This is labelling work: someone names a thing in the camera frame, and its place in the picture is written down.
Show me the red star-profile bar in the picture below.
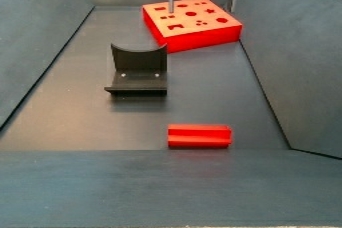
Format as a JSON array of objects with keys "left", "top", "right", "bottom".
[{"left": 166, "top": 124, "right": 232, "bottom": 148}]

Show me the black curved fixture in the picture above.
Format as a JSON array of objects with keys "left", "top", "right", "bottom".
[{"left": 104, "top": 45, "right": 166, "bottom": 95}]

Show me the red block with shaped holes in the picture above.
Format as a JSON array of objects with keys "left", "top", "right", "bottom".
[{"left": 141, "top": 0, "right": 243, "bottom": 53}]

